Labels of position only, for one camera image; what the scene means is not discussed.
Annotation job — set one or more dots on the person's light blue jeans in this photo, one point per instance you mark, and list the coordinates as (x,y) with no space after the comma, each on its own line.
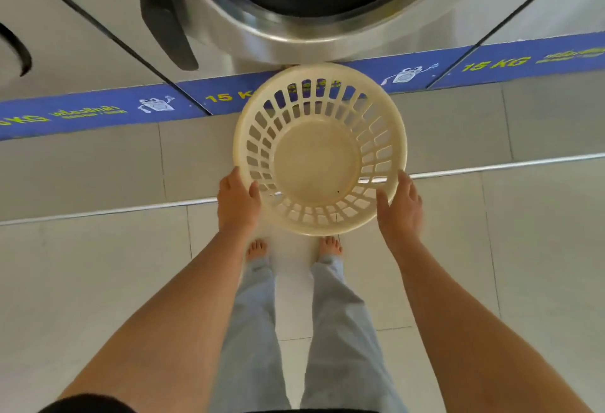
(302,332)

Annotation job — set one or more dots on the person's right hand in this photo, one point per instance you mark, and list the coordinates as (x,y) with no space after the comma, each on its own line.
(401,211)

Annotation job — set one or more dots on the person's right forearm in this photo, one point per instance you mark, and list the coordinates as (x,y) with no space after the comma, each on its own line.
(472,332)

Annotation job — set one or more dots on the person's left thumb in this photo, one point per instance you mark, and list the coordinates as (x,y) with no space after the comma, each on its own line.
(255,196)

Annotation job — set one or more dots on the blue printed base strip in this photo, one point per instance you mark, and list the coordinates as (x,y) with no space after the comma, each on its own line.
(118,107)

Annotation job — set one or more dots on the person's right thumb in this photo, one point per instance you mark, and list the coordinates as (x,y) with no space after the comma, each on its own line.
(382,202)

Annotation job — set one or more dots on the cream plastic laundry basket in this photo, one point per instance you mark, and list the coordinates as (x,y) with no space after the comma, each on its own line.
(320,149)

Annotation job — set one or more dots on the person's foot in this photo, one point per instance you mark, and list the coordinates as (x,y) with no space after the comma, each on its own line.
(329,246)
(257,249)

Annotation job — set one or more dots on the silver front-load washing machine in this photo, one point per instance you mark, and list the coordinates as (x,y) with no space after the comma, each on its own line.
(302,10)

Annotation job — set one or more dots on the person's right foot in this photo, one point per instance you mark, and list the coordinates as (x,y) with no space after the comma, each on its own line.
(329,246)

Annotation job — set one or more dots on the person's left forearm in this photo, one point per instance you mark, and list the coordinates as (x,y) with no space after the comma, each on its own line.
(165,323)

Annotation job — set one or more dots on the person's left hand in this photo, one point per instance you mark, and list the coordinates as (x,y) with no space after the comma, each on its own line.
(235,204)

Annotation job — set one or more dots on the person's left foot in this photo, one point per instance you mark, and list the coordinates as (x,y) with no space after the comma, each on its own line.
(257,249)

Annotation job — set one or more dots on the person's black shirt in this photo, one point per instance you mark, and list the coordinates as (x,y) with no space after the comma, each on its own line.
(85,404)

